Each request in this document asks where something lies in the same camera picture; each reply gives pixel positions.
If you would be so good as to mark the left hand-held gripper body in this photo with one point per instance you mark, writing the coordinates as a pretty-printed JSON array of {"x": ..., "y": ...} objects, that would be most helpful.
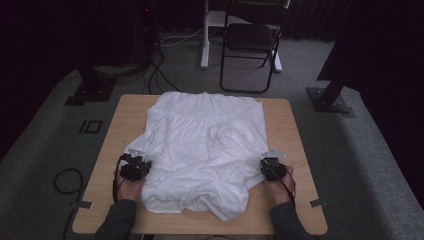
[{"x": 133, "y": 168}]

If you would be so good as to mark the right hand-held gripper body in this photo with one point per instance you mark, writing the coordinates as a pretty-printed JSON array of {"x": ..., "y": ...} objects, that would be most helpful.
[{"x": 275, "y": 168}]

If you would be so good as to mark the white garment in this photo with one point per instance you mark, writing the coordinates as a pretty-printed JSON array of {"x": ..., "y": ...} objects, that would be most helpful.
[{"x": 203, "y": 150}]

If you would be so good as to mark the person's left hand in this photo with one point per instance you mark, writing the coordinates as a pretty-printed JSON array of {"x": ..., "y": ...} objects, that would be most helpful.
[{"x": 128, "y": 190}]

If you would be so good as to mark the person's right hand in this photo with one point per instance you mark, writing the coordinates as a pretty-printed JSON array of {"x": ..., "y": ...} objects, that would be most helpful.
[{"x": 281, "y": 191}]

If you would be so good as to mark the black folding chair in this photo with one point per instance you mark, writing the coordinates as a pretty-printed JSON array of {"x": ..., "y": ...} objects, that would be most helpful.
[{"x": 250, "y": 40}]

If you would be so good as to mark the dark equipment rack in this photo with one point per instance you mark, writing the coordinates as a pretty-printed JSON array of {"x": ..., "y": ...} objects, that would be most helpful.
[{"x": 133, "y": 33}]

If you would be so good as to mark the black stand with base plate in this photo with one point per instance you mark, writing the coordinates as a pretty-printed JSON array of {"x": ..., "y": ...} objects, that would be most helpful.
[
  {"x": 330, "y": 100},
  {"x": 93, "y": 90}
]

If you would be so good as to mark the white desk frame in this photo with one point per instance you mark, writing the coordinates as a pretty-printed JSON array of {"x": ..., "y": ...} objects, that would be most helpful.
[{"x": 208, "y": 33}]

